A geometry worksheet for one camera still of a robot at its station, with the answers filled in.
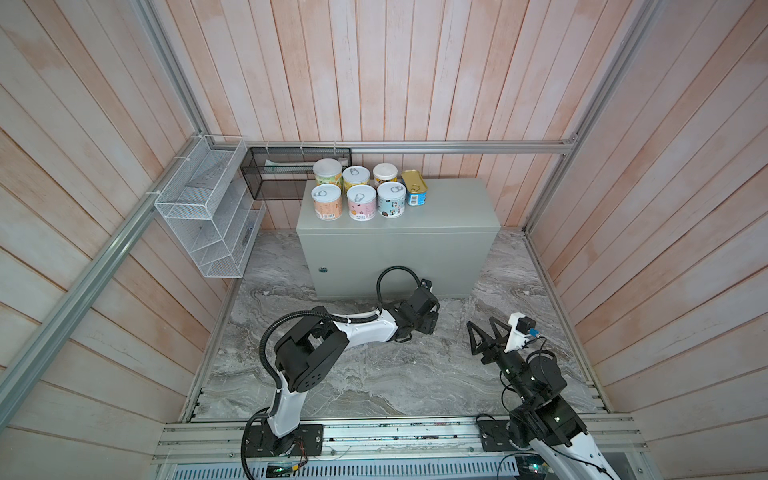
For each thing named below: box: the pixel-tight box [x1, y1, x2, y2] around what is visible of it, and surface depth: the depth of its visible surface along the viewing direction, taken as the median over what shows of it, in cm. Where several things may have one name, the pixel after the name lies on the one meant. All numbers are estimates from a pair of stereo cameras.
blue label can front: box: [377, 181, 407, 219], surface depth 76 cm
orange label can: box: [311, 184, 343, 222], surface depth 75 cm
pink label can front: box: [347, 184, 377, 222], surface depth 75 cm
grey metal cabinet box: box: [296, 178, 501, 298], surface depth 81 cm
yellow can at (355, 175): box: [342, 165, 371, 192], surface depth 81 cm
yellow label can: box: [312, 158, 344, 188], surface depth 78 cm
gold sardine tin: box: [401, 169, 429, 206], surface depth 79 cm
